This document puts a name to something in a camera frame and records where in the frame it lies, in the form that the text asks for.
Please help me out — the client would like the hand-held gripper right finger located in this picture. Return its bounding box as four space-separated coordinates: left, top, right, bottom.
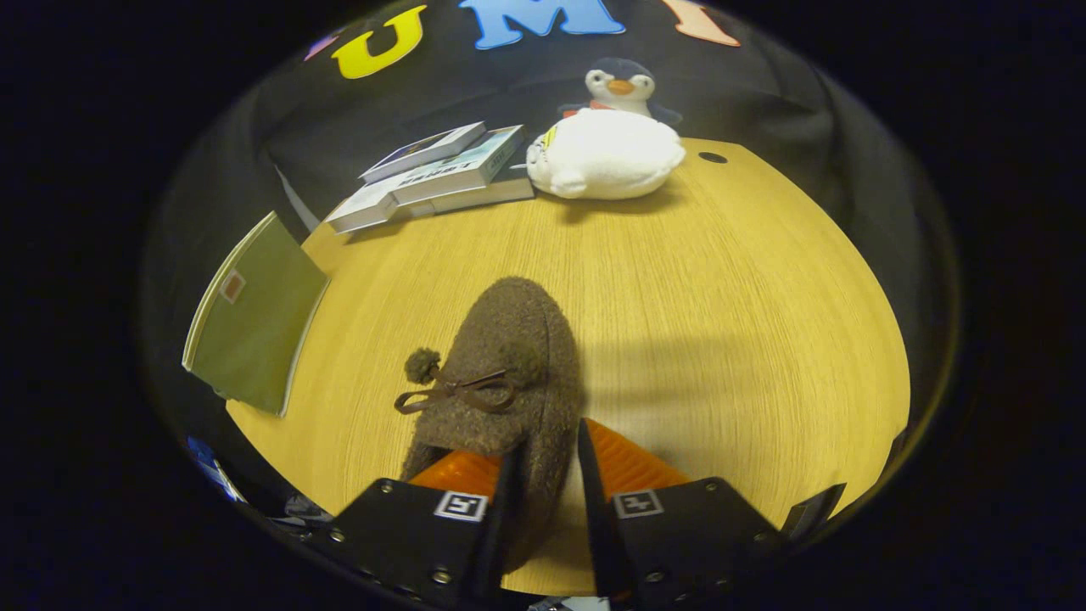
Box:
577 418 790 605

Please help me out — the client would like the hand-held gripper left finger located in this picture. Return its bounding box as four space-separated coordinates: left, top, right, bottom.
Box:
327 441 525 610

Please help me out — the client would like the brown fuzzy shoe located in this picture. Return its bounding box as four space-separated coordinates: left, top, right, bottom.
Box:
395 276 586 574

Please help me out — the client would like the green fabric storage box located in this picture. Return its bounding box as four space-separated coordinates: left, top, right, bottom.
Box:
182 210 330 418

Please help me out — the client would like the white paperback book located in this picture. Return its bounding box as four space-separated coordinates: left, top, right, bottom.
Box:
324 180 400 235

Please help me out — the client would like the book with teal cover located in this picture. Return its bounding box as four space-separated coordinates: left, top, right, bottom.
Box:
390 125 527 206

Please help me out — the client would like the white seal plush toy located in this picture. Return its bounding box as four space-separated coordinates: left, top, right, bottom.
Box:
526 108 686 201

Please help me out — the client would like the grey penguin plush toy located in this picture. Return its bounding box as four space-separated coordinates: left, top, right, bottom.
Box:
557 57 684 128

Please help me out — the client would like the black backdrop cloth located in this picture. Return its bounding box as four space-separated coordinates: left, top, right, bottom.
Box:
144 0 960 408

